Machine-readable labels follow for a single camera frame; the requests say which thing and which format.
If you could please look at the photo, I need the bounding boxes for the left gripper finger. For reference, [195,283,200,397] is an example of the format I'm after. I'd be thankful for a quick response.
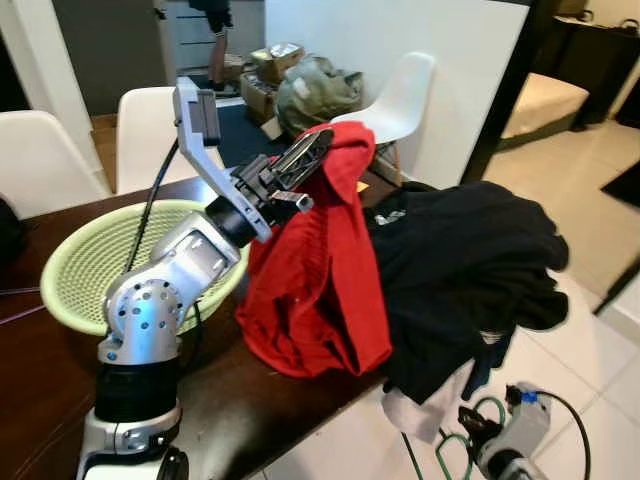
[270,130,323,173]
[275,132,336,191]

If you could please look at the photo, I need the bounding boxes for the teal plastic hanger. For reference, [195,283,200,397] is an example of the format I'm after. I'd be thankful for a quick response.
[398,395,513,480]

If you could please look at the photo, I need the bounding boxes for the white garment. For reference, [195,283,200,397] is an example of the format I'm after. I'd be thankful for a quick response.
[381,355,483,447]

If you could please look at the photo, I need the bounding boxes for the red knit shirt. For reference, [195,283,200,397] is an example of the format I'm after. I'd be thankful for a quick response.
[235,120,395,380]

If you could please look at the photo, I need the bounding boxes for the dark knit shirt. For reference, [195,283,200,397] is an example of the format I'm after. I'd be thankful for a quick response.
[363,180,572,407]

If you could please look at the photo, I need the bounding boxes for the olive green bag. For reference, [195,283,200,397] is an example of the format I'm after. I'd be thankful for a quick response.
[274,54,367,138]

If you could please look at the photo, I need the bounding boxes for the cardboard box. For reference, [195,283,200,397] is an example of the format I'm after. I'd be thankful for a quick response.
[240,42,307,123]

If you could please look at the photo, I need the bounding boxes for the white plastic chair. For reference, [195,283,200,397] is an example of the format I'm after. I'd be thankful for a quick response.
[115,86,229,198]
[330,51,439,187]
[0,110,113,220]

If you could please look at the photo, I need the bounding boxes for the person in dark shorts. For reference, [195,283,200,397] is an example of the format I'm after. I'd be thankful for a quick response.
[188,0,237,94]

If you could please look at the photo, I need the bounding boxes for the green woven basket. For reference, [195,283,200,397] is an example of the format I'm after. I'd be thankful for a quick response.
[40,199,251,337]

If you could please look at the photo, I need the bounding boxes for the beige cushioned bench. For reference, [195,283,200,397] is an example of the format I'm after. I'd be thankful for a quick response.
[498,72,591,142]

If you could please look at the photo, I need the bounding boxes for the dark brown wooden table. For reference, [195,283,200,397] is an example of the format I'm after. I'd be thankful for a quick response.
[0,175,446,480]

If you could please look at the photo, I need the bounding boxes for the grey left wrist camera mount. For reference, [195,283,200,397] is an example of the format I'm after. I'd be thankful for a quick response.
[172,76,274,244]

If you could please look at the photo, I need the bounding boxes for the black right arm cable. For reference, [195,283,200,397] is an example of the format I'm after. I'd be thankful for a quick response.
[515,386,594,480]

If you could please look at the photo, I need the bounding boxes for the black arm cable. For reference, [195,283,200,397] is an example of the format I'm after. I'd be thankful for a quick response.
[515,386,594,480]
[123,138,183,276]

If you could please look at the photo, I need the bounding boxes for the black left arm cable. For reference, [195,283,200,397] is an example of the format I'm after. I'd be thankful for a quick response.
[123,138,183,276]

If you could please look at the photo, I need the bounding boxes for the black wall post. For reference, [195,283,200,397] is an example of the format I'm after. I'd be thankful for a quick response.
[460,0,563,187]

